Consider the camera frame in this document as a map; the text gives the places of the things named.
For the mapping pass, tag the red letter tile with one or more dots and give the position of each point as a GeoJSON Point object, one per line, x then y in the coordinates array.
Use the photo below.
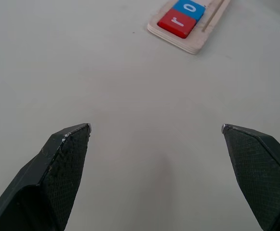
{"type": "Point", "coordinates": [177, 22]}

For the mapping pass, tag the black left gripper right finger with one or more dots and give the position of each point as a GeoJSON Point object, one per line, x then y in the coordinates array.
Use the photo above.
{"type": "Point", "coordinates": [262, 173]}

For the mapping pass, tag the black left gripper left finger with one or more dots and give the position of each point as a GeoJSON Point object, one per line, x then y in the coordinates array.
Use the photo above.
{"type": "Point", "coordinates": [57, 173]}

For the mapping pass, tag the light wooden letter tray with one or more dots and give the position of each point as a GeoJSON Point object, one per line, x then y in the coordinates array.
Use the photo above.
{"type": "Point", "coordinates": [197, 38]}

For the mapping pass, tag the blue letter tile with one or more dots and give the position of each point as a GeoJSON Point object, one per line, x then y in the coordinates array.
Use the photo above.
{"type": "Point", "coordinates": [190, 8]}

